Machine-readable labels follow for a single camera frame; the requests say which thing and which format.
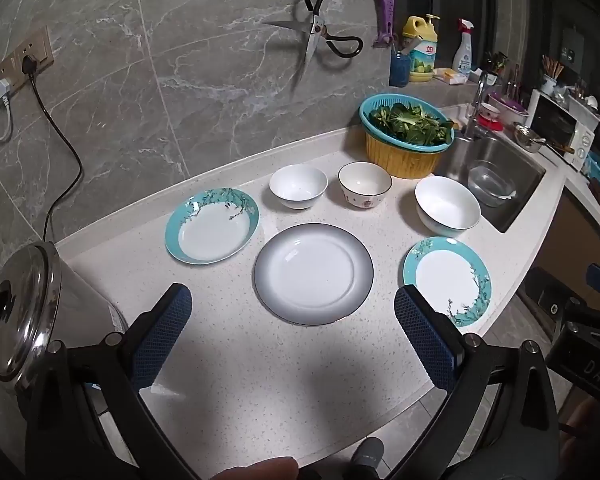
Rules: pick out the small utensil caddy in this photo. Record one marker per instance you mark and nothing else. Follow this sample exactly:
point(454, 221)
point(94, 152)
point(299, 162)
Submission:
point(495, 64)

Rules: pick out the yellow plastic basin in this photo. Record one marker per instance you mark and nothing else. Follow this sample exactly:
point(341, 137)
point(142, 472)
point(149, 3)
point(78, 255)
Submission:
point(402, 160)

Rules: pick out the large white plate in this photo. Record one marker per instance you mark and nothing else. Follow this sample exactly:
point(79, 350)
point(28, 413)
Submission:
point(447, 205)

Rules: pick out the chopstick holder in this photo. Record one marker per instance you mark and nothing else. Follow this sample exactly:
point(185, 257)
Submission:
point(550, 80)

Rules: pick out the small white bowl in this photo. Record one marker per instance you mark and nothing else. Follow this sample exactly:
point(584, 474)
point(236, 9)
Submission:
point(298, 185)

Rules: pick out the purple peeler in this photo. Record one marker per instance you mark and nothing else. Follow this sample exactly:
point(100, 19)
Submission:
point(386, 15)

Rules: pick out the white toaster oven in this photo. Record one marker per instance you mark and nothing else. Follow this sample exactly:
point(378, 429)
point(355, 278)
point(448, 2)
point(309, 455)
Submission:
point(562, 125)

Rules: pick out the teal floral deep plate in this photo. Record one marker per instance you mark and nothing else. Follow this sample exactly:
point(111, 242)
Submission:
point(212, 225)

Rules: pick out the green leafy vegetables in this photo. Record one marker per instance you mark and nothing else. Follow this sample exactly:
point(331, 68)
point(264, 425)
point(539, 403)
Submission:
point(410, 122)

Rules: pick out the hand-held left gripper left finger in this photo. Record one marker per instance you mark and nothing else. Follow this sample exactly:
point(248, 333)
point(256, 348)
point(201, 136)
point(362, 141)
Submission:
point(162, 335)

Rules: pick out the wall power socket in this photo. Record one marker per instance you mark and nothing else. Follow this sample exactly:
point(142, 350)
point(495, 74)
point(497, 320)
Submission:
point(17, 60)

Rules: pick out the yellow detergent bottle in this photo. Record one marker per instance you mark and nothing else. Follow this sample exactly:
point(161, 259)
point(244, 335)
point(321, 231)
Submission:
point(420, 50)

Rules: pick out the white and yellow packet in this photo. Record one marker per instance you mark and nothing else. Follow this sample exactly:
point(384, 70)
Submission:
point(452, 76)

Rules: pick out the kitchen scissors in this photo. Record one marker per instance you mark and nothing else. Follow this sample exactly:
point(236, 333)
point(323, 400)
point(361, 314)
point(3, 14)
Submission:
point(314, 30)

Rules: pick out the person's right hand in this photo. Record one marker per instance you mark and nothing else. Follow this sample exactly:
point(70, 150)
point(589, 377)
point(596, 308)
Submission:
point(592, 425)

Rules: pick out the purple bowl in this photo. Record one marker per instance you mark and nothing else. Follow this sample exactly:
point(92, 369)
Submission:
point(507, 105)

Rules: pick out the patterned dark-rimmed bowl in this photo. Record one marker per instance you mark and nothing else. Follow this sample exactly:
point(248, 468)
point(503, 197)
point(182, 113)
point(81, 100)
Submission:
point(365, 185)

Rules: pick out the stainless steel sink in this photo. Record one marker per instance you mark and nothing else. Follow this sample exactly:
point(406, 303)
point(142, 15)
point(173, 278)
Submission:
point(525, 180)

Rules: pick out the clear glass bowl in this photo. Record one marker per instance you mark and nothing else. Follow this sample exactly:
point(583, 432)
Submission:
point(490, 185)

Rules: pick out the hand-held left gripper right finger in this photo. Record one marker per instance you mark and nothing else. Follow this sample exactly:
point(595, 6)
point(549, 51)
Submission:
point(425, 340)

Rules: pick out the chrome faucet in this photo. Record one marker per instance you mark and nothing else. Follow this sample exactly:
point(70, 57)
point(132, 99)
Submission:
point(477, 105)

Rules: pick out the teal plastic colander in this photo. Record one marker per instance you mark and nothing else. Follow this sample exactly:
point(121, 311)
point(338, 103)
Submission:
point(367, 112)

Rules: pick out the red and white bowl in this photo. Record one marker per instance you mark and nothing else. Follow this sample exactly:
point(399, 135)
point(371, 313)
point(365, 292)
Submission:
point(490, 112)

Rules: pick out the grey-rimmed white plate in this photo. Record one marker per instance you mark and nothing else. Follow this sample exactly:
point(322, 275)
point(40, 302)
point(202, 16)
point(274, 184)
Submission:
point(313, 272)

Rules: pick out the stainless rice cooker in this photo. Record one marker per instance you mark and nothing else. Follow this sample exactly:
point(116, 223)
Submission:
point(25, 320)

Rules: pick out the person's left hand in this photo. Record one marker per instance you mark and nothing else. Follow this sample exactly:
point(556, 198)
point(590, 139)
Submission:
point(260, 469)

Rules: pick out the person's grey shoe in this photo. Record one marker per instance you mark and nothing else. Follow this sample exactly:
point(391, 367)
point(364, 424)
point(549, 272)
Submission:
point(367, 452)

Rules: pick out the yellow sponge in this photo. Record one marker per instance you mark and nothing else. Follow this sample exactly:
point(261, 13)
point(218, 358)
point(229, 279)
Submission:
point(454, 123)

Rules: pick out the blue cup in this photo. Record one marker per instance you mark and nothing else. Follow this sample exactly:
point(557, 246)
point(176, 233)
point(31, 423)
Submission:
point(399, 69)

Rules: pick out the white spray bottle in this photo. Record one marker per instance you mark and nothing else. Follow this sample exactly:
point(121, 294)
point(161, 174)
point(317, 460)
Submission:
point(464, 55)

